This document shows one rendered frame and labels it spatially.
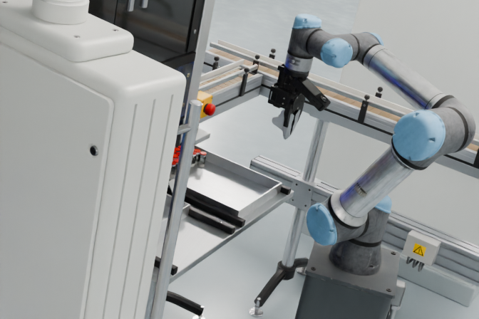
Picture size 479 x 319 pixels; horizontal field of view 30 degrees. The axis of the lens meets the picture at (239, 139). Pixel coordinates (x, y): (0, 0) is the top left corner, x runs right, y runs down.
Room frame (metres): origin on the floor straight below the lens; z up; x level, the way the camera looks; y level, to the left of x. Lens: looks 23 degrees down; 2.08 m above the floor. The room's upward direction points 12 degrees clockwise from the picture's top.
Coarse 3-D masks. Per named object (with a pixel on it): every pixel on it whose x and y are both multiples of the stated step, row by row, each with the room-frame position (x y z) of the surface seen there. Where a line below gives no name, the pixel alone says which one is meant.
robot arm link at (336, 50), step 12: (312, 36) 2.32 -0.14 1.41; (324, 36) 2.31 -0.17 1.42; (336, 36) 2.32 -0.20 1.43; (348, 36) 2.34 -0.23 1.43; (312, 48) 2.31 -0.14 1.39; (324, 48) 2.28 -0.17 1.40; (336, 48) 2.26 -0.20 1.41; (348, 48) 2.28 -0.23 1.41; (324, 60) 2.28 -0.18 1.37; (336, 60) 2.26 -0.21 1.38; (348, 60) 2.29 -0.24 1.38
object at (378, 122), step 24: (216, 48) 3.46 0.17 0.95; (240, 48) 3.49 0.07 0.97; (264, 72) 3.36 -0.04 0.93; (264, 96) 3.33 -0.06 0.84; (336, 96) 3.26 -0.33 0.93; (360, 96) 3.25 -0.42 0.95; (336, 120) 3.19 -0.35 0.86; (360, 120) 3.14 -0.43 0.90; (384, 120) 3.11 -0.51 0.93; (456, 168) 2.98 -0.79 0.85
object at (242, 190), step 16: (208, 160) 2.55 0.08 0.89; (224, 160) 2.52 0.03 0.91; (192, 176) 2.42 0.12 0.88; (208, 176) 2.44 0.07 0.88; (224, 176) 2.47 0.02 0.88; (240, 176) 2.49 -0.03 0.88; (256, 176) 2.47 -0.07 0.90; (192, 192) 2.27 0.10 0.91; (208, 192) 2.34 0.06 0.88; (224, 192) 2.36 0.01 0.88; (240, 192) 2.38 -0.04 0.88; (256, 192) 2.40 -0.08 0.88; (272, 192) 2.39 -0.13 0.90; (224, 208) 2.22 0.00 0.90; (240, 208) 2.28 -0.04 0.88; (256, 208) 2.30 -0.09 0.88
